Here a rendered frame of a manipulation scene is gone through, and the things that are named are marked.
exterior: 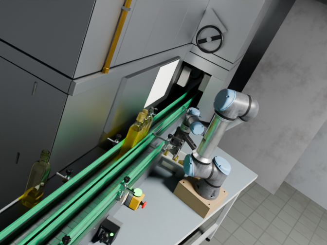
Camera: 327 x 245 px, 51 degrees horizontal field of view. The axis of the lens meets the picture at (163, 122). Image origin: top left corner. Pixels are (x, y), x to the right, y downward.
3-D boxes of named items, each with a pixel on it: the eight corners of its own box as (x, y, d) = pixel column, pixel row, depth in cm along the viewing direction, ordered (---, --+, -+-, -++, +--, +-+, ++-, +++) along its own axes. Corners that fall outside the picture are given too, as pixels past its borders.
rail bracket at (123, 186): (118, 195, 162) (127, 174, 157) (131, 203, 161) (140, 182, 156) (114, 200, 159) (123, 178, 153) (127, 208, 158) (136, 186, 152)
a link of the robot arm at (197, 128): (211, 127, 200) (206, 118, 209) (194, 123, 196) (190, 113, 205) (206, 138, 203) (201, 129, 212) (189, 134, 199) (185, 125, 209)
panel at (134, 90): (160, 95, 267) (177, 55, 253) (164, 96, 267) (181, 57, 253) (102, 131, 187) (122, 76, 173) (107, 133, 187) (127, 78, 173)
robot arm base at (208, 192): (221, 192, 205) (228, 181, 200) (211, 204, 193) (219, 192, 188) (200, 178, 210) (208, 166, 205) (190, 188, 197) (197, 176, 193)
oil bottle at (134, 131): (122, 150, 197) (135, 120, 188) (131, 155, 196) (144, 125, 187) (118, 154, 192) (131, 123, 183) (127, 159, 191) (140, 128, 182)
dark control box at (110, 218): (103, 227, 159) (109, 214, 156) (118, 236, 158) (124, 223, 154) (94, 237, 152) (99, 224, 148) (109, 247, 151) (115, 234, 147)
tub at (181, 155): (161, 152, 238) (166, 142, 234) (190, 168, 234) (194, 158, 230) (152, 162, 222) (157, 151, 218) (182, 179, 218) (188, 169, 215)
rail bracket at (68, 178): (55, 184, 153) (62, 161, 147) (67, 192, 151) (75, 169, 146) (49, 188, 149) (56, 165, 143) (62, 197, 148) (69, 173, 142)
